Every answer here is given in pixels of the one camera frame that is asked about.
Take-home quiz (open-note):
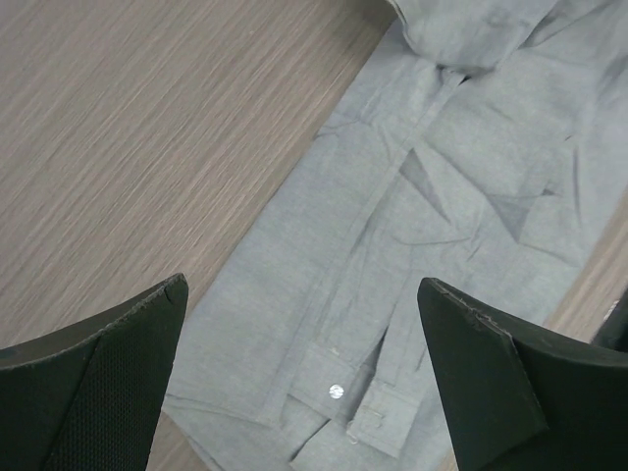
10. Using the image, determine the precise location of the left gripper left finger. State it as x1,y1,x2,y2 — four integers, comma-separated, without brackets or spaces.
1,274,188,470

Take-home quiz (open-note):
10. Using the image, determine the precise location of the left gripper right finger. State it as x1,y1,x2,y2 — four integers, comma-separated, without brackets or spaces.
417,278,627,470

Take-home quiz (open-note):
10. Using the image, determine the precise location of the grey long sleeve shirt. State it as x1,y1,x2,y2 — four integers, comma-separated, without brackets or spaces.
166,1,627,470

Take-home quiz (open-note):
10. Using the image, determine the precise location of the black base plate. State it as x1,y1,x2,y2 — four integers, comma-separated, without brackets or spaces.
592,291,628,353

